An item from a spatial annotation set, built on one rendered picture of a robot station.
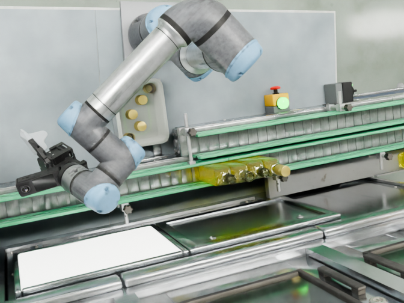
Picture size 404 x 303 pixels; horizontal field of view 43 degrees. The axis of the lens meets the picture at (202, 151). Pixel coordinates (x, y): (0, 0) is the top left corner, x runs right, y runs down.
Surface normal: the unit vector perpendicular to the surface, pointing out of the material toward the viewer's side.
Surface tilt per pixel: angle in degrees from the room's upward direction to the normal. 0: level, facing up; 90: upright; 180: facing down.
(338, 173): 0
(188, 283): 0
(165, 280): 90
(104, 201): 32
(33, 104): 0
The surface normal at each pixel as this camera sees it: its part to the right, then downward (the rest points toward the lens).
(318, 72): 0.36, 0.07
